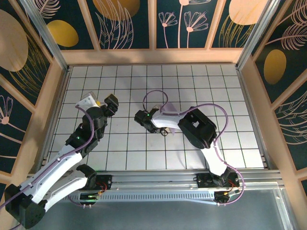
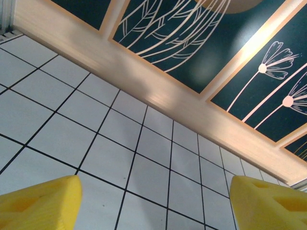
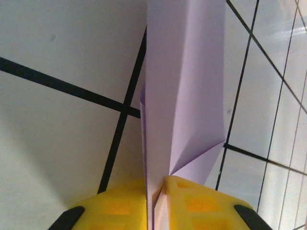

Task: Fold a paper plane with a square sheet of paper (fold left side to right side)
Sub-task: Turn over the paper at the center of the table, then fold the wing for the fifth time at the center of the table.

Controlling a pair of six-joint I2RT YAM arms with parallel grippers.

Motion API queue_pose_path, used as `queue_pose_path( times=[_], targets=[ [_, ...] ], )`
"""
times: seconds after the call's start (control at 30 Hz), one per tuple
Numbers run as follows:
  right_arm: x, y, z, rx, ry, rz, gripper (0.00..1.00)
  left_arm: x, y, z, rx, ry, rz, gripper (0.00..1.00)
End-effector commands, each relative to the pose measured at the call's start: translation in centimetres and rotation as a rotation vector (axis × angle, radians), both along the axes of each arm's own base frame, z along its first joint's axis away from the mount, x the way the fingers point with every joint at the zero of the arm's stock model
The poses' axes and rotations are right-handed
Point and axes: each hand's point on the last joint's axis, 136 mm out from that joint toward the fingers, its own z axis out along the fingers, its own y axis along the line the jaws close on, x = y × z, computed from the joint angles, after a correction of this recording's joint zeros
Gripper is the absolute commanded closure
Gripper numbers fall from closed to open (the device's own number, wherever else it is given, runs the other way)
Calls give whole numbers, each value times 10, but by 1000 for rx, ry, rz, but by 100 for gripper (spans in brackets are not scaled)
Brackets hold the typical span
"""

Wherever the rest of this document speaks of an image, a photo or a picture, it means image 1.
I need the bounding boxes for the purple paper sheet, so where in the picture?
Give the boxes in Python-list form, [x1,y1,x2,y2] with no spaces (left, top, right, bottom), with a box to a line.
[159,102,179,137]

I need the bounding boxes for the grey metal sheet panel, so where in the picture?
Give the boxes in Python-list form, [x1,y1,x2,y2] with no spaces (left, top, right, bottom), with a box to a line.
[14,189,297,230]

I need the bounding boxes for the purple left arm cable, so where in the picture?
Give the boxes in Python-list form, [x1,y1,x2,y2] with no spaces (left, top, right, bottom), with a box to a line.
[0,105,98,230]

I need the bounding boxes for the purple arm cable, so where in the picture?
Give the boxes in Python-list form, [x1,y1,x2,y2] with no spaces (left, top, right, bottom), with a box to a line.
[0,105,98,230]
[143,90,246,207]

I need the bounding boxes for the aluminium side rail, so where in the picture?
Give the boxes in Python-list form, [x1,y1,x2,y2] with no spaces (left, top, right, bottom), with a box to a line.
[236,67,274,170]
[35,67,72,173]

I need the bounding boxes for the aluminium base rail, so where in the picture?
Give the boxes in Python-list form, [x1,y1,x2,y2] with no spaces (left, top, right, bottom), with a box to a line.
[23,169,283,192]

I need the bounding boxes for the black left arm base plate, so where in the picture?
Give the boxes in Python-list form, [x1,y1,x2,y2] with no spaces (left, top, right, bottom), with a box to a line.
[81,174,113,191]

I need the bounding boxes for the black controller board with wires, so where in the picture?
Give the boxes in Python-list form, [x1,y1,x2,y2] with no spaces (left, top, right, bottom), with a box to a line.
[80,190,103,205]
[214,188,242,204]

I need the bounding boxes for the perforated metal cable duct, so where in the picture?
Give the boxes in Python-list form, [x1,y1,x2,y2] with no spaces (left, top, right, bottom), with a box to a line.
[32,191,216,206]

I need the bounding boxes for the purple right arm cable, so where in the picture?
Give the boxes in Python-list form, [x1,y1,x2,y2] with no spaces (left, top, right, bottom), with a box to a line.
[143,90,246,207]

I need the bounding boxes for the aluminium corner post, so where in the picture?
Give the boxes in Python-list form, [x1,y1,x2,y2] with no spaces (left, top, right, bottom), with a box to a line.
[18,0,71,72]
[236,0,281,70]

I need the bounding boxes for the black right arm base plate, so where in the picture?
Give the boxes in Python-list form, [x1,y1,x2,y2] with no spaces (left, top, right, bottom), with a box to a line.
[196,172,240,189]

